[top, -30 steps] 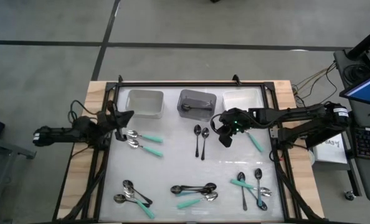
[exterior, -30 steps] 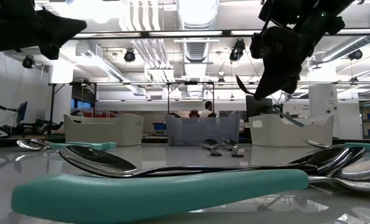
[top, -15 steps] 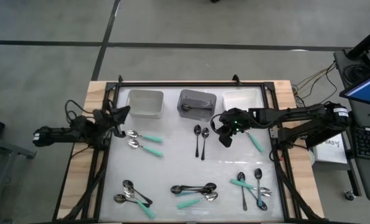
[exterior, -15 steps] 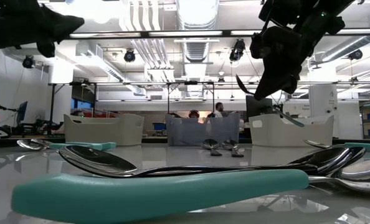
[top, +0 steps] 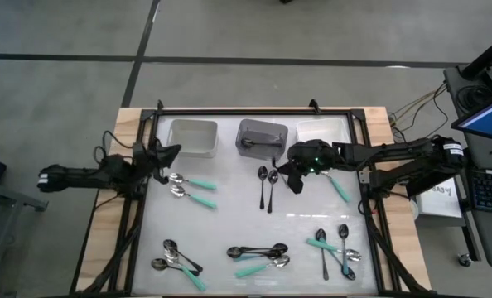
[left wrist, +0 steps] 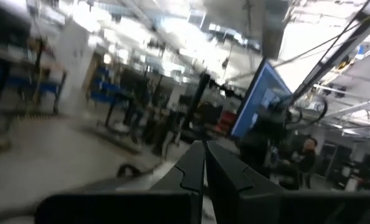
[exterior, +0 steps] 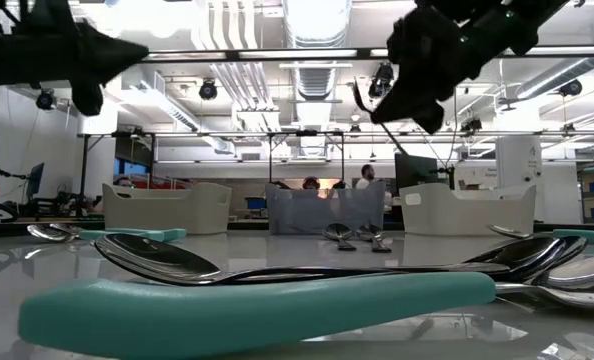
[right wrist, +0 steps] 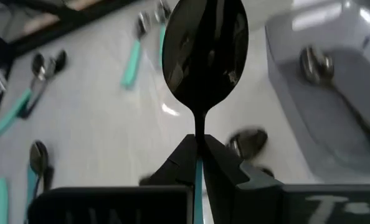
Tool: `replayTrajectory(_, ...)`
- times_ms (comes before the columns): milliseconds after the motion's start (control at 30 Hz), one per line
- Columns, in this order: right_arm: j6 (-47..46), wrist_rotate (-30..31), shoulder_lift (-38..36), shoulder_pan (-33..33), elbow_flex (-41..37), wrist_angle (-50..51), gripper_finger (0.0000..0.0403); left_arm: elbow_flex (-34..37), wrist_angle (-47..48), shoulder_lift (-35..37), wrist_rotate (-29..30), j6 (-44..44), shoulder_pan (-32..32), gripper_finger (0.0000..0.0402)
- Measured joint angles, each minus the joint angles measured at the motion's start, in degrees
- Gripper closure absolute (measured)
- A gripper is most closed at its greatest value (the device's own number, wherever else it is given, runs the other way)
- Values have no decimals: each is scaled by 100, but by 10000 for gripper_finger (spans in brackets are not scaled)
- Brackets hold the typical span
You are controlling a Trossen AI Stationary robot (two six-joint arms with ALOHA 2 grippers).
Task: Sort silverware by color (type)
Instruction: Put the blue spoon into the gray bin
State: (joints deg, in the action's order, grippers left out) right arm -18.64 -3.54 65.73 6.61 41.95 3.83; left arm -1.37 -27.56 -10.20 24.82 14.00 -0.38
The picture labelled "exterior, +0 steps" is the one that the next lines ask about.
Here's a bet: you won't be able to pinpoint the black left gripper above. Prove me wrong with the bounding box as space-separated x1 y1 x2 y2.
0 0 149 117

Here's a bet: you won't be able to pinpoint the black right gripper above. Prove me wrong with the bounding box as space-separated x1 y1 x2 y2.
370 7 478 135

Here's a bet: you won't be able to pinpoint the silver spoon thick teal handle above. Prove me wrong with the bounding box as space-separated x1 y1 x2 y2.
486 224 594 246
51 222 189 244
18 253 594 360

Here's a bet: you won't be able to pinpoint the black spoon thin teal handle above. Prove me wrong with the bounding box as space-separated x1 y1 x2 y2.
506 236 590 284

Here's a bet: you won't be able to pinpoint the black monitor on arm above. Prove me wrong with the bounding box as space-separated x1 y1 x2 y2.
393 151 457 194

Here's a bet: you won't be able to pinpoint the blue screen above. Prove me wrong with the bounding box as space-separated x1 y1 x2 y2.
112 156 152 177

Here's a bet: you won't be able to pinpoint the white plastic bin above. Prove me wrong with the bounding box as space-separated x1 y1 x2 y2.
101 182 233 236
399 182 537 237

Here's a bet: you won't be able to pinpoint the black overhead beam with lights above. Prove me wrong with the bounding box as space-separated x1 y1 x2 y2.
141 46 594 62

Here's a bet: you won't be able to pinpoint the grey plastic bin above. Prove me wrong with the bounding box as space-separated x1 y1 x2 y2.
265 180 387 236

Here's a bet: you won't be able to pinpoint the white ceiling pipes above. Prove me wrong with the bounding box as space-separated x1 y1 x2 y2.
191 0 284 132

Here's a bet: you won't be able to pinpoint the small black monitor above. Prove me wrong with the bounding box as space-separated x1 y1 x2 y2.
25 161 46 202

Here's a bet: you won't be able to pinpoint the white column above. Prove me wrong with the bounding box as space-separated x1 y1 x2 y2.
495 135 545 225

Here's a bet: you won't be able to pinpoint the white glossy table sheet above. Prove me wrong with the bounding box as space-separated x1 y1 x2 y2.
0 232 594 360

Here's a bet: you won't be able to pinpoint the black camera on mount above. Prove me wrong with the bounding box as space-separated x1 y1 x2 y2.
367 61 394 100

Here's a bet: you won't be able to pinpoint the thin slanted cable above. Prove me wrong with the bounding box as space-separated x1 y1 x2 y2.
416 119 451 169

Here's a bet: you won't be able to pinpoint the black box on frame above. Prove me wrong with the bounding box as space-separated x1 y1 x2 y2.
459 116 483 136

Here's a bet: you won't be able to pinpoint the black dome camera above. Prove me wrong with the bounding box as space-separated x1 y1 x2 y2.
35 88 58 112
198 78 219 102
558 78 584 98

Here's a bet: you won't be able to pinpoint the white ceiling air duct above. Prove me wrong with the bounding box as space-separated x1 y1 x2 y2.
121 69 236 155

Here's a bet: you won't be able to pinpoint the black workstation frame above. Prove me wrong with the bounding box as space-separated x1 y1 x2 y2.
79 128 594 221

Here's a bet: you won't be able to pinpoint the silver ventilation duct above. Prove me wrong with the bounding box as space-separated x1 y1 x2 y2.
514 54 594 101
281 0 353 102

